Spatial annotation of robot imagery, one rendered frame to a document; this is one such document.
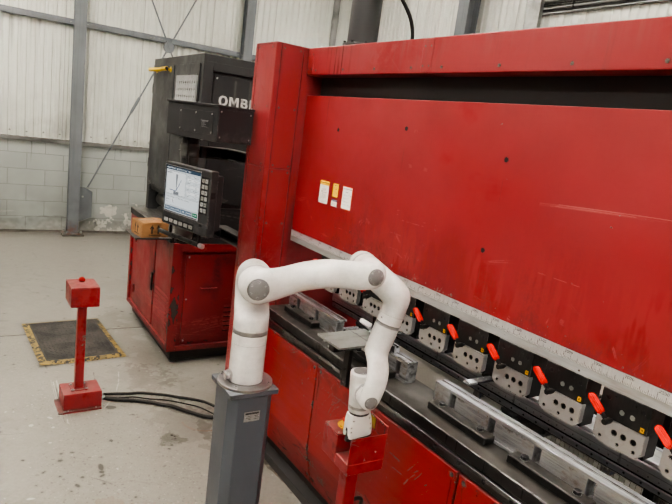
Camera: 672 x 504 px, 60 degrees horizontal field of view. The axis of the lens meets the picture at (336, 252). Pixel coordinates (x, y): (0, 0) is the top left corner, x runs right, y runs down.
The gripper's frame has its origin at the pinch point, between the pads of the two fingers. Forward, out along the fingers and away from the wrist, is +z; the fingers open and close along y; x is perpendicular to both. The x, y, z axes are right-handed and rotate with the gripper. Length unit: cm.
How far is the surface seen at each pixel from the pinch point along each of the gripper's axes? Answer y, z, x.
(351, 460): 5.0, 1.2, 4.8
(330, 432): 6.1, -2.4, -9.8
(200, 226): 20, -57, -141
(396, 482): -20.9, 21.8, -0.9
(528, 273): -42, -74, 32
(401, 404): -23.2, -10.3, -5.3
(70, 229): 43, 62, -707
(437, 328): -37, -41, -4
